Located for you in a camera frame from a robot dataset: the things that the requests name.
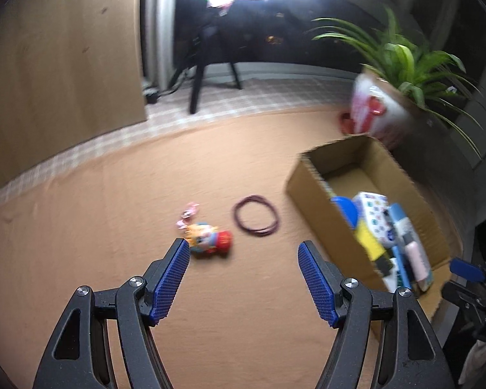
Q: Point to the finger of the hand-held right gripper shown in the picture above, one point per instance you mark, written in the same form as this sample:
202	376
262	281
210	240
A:
465	269
455	291

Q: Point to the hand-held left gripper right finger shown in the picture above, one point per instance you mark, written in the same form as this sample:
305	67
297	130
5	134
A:
318	283

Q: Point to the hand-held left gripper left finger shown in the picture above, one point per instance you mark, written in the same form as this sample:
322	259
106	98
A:
170	279

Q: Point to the yellow black card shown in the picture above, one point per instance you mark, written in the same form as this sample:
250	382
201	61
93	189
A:
368	239

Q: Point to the white blue sunscreen bottle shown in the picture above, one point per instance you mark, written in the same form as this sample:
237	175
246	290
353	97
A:
399	216

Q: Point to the cardboard box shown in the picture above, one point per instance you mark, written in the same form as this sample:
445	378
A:
320	198

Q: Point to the white box with blue lid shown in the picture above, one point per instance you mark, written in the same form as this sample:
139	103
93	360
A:
374	214

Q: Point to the person's right forearm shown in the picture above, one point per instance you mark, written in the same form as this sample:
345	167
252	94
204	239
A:
476	360

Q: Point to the tan blanket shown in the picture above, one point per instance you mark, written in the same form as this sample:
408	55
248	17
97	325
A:
105	271

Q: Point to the checked white mat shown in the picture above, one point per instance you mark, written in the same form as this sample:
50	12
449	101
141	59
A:
267	97

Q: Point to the black tripod stand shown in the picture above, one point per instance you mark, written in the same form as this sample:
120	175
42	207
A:
202	69

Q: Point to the green leafy plant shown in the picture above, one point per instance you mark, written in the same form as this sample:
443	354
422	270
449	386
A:
409	60

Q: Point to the large plywood board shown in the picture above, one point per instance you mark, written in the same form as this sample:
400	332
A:
64	69

